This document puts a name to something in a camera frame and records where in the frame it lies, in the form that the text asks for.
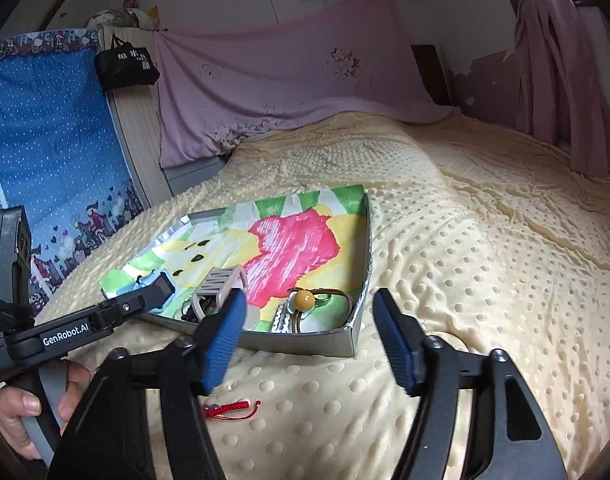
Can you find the yellow dotted blanket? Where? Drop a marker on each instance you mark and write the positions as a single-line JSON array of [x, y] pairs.
[[460, 260]]

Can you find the pink hanging sheet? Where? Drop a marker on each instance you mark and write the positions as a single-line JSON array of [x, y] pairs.
[[295, 70]]

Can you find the blue printed fabric wardrobe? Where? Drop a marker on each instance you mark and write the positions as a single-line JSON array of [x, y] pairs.
[[50, 160]]

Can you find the bundle of stuffed bags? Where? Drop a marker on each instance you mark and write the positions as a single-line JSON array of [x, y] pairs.
[[120, 17]]

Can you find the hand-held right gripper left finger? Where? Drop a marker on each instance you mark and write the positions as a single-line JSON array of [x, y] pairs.
[[225, 340]]

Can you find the colourful painted metal tray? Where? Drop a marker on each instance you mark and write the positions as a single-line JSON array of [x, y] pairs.
[[290, 245]]

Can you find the grey bed headboard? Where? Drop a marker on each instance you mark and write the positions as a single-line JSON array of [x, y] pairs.
[[195, 175]]

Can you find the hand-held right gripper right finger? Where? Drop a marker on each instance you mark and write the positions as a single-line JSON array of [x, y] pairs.
[[392, 340]]

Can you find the grey plastic hair clip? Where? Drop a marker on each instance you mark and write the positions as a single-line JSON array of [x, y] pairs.
[[217, 280]]

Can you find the brown wooden board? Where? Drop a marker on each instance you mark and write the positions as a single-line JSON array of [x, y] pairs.
[[431, 75]]

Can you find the person's left hand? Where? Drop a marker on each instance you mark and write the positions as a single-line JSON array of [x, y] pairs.
[[20, 407]]

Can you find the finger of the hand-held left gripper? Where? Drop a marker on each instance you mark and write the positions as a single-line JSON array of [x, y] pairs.
[[150, 295], [135, 280]]

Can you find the beige wooden cabinet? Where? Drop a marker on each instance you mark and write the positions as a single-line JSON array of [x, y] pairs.
[[135, 130]]

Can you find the pink curtain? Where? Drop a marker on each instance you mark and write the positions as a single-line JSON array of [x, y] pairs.
[[565, 75]]

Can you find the black tote bag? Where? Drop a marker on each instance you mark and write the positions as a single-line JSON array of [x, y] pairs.
[[125, 67]]

